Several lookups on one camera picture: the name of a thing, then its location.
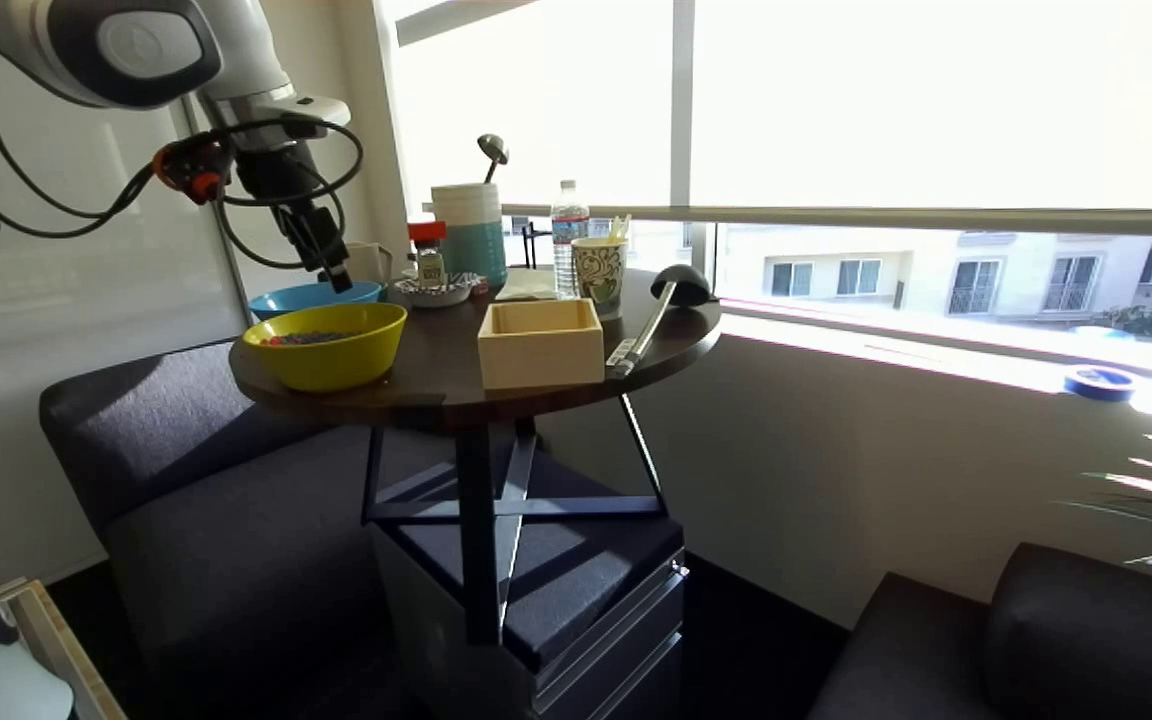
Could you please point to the clear plastic water bottle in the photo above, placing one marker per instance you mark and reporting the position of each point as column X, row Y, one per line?
column 569, row 227

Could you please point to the blue plastic bowl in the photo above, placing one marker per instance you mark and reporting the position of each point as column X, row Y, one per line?
column 289, row 297

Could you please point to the wide white roller blind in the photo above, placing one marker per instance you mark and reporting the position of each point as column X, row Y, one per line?
column 950, row 104

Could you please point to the black leather sofa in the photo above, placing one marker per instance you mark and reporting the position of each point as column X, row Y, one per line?
column 1080, row 640

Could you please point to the white and teal canister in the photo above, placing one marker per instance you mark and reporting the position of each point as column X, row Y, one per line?
column 469, row 215

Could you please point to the grey drawer cabinet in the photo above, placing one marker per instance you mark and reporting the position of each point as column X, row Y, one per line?
column 579, row 575

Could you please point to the red cup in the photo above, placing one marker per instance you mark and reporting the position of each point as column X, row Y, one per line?
column 428, row 232

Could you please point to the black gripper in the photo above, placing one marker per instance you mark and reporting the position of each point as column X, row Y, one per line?
column 298, row 201

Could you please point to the speckled patterned paper cup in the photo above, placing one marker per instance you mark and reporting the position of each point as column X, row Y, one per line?
column 598, row 279

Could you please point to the narrow white roller blind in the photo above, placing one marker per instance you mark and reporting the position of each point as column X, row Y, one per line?
column 539, row 103

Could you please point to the white building outside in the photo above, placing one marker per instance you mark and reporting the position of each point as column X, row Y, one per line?
column 950, row 274

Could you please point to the yellow plastic bowl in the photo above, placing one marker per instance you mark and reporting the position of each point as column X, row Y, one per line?
column 320, row 361

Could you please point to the black white patterned plate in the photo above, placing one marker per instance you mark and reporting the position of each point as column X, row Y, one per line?
column 454, row 293

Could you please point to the white window mullion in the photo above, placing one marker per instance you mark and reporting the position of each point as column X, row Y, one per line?
column 682, row 104

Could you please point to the light wooden frame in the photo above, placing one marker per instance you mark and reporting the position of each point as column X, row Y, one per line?
column 62, row 652

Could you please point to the dark grey fabric sofa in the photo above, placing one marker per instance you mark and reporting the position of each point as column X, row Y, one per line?
column 203, row 534

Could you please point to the light wooden open box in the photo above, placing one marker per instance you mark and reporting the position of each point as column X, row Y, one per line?
column 539, row 361

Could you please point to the black round brush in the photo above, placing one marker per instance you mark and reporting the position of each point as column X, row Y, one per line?
column 682, row 280

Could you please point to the small cream jar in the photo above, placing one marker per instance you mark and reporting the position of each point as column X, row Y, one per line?
column 435, row 265

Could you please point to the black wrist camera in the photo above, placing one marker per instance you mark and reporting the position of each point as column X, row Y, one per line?
column 248, row 157

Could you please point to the metal ladle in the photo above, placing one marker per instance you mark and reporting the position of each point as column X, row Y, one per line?
column 493, row 144

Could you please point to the blue tape roll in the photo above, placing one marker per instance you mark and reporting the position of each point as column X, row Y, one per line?
column 1099, row 387

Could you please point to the round dark wooden table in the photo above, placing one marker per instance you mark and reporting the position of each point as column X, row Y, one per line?
column 428, row 387

